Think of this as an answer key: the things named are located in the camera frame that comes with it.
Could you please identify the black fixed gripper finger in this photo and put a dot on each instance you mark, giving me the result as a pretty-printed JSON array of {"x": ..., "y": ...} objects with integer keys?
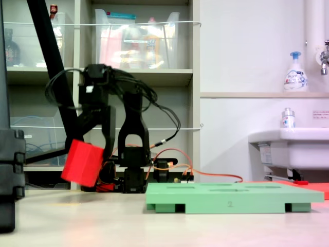
[{"x": 109, "y": 133}]

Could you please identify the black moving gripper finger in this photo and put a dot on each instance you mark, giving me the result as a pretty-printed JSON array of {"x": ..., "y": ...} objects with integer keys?
[{"x": 91, "y": 123}]

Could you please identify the red octagonal pillar block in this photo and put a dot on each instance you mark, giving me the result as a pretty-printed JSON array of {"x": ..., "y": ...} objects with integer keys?
[{"x": 82, "y": 164}]

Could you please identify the pink package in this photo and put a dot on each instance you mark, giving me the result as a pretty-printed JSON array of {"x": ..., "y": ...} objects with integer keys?
[{"x": 109, "y": 51}]

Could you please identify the black table clamp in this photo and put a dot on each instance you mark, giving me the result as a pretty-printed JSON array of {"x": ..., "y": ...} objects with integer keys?
[{"x": 164, "y": 167}]

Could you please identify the black tripod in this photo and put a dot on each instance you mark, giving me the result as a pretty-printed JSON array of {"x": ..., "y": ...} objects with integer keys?
[{"x": 46, "y": 38}]

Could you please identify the yellow labelled bottle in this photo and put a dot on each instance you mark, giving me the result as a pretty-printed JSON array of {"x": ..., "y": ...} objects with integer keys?
[{"x": 152, "y": 46}]

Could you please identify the narrow clear plastic bin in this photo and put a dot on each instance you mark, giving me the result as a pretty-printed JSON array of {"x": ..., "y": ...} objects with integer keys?
[{"x": 28, "y": 46}]

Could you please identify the blue-topped zip bag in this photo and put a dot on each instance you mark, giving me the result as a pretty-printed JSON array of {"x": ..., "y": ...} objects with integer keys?
[{"x": 120, "y": 18}]

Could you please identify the small circuit board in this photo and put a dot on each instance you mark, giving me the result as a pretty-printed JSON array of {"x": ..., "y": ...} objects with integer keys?
[{"x": 185, "y": 180}]

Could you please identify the wide clear plastic bin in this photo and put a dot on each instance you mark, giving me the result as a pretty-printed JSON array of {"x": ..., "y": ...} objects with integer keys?
[{"x": 169, "y": 46}]

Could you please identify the dark glass bottle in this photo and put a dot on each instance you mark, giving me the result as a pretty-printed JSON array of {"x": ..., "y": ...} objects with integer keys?
[{"x": 11, "y": 51}]

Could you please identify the red-capped bottle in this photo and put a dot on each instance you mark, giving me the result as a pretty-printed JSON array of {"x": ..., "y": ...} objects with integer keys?
[{"x": 54, "y": 11}]

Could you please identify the beige shelf unit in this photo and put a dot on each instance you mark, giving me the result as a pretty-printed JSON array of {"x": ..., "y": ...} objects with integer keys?
[{"x": 196, "y": 77}]

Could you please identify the green shape-sorting board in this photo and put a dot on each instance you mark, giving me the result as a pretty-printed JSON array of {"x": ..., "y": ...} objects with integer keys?
[{"x": 231, "y": 198}]

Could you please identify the small white bottle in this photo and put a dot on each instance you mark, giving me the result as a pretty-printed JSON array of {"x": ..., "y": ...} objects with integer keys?
[{"x": 288, "y": 119}]

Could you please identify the white sink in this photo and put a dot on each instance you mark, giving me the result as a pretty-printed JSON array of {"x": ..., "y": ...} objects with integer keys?
[{"x": 295, "y": 149}]

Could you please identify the white foam soap pump bottle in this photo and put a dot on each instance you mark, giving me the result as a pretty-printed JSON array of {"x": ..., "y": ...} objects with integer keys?
[{"x": 295, "y": 77}]

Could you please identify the metal faucet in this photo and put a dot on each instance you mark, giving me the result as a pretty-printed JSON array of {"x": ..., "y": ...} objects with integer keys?
[{"x": 324, "y": 57}]

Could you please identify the white wall notice label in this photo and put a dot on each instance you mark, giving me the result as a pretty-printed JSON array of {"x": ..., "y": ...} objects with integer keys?
[{"x": 321, "y": 115}]

